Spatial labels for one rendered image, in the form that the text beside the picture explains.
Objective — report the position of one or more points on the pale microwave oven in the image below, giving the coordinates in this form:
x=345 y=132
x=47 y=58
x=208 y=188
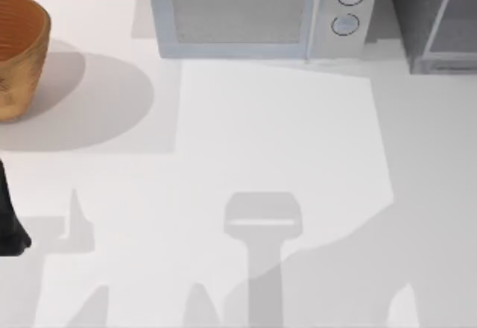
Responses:
x=261 y=50

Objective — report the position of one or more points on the microwave oven door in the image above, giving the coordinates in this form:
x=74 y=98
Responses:
x=238 y=11

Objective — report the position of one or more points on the grey cabinet with dark inside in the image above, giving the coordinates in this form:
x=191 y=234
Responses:
x=432 y=18

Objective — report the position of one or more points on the brown woven basket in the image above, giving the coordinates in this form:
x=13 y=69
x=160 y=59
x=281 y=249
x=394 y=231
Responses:
x=18 y=59

